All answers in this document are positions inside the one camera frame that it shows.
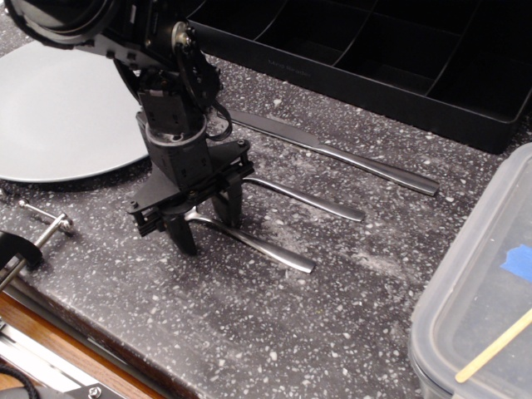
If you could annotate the silver metal spoon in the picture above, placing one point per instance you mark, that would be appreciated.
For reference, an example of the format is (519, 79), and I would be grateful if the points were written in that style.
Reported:
(284, 256)

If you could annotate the metal clamp with black knob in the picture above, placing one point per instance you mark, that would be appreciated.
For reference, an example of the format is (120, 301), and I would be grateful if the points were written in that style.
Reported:
(18, 253)

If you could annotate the grey round plate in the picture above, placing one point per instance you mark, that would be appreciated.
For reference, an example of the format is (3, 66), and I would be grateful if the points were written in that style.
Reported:
(65, 115)

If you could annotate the metal rail with screw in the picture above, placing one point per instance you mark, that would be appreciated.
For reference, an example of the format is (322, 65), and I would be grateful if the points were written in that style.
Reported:
(55, 377)

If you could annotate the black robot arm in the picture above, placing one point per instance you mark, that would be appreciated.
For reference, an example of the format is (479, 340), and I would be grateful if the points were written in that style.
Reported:
(155, 51)

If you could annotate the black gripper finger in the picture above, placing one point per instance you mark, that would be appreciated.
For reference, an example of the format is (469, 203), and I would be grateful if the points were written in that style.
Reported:
(178, 228)
(228, 205)

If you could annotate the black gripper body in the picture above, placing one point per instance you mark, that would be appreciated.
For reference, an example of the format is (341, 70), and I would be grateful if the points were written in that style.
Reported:
(186, 173)

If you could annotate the black cutlery organizer tray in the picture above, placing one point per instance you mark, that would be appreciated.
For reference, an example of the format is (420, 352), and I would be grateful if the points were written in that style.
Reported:
(459, 69)

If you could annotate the wooden stick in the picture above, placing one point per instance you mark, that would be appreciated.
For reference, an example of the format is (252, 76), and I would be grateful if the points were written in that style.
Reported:
(502, 341)

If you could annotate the blue tape piece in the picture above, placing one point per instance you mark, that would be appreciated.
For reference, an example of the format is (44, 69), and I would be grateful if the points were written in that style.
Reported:
(518, 262)

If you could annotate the clear plastic container lid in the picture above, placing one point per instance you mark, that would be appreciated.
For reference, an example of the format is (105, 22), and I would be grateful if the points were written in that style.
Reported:
(471, 300)

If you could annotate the silver metal knife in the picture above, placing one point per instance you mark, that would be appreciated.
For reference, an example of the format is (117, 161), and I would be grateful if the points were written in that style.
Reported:
(296, 136)

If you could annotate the silver metal fork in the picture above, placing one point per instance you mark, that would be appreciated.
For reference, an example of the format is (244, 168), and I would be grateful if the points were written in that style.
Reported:
(340, 210)

